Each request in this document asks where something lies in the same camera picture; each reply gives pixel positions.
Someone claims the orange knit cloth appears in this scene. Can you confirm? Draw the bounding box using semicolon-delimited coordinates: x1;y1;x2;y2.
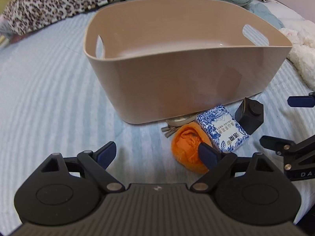
171;122;212;174

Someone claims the light blue striped bedsheet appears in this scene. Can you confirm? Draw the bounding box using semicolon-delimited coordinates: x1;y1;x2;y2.
0;0;315;229

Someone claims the white plush bunny toy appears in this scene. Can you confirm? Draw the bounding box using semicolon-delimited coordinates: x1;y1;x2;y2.
279;28;314;91

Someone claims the blue white tissue pack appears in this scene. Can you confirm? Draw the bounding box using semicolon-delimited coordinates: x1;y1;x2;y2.
196;105;249;152

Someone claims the beige hair claw clip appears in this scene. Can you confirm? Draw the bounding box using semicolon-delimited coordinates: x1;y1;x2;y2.
161;113;197;138

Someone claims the black square bottle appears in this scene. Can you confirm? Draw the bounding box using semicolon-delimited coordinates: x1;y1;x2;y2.
234;98;264;135

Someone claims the beige plastic storage basket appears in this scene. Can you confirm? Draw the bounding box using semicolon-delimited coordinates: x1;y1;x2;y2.
84;0;292;124

